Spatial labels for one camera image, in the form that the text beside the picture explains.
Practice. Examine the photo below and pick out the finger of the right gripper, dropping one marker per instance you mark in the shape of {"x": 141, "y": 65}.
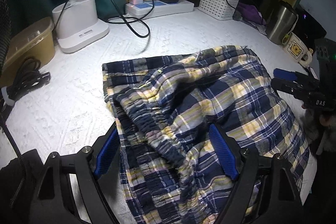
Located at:
{"x": 291, "y": 86}
{"x": 286, "y": 75}

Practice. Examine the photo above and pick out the stainless steel tumbler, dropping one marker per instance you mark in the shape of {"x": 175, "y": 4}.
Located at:
{"x": 282, "y": 22}

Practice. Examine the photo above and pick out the brown lidded container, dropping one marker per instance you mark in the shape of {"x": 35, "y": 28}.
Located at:
{"x": 36, "y": 41}

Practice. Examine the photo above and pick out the white cartoon mug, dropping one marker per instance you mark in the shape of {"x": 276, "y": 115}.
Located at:
{"x": 297, "y": 50}

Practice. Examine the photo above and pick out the white desk lamp base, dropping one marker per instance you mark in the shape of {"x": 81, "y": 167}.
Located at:
{"x": 77, "y": 25}

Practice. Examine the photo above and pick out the purple cloth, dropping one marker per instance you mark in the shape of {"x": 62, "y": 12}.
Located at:
{"x": 250, "y": 13}

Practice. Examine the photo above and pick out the blue yellow plaid pants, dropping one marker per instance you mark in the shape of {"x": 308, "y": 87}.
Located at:
{"x": 163, "y": 107}

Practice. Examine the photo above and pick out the white power strip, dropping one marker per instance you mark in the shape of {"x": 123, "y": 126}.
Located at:
{"x": 149, "y": 9}

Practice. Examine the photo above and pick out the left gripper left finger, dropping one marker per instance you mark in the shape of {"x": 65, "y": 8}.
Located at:
{"x": 104, "y": 150}

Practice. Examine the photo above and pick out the white perforated storage basket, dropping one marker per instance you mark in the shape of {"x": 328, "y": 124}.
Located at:
{"x": 219, "y": 9}

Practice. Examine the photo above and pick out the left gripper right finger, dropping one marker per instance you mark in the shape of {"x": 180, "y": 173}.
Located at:
{"x": 227, "y": 151}

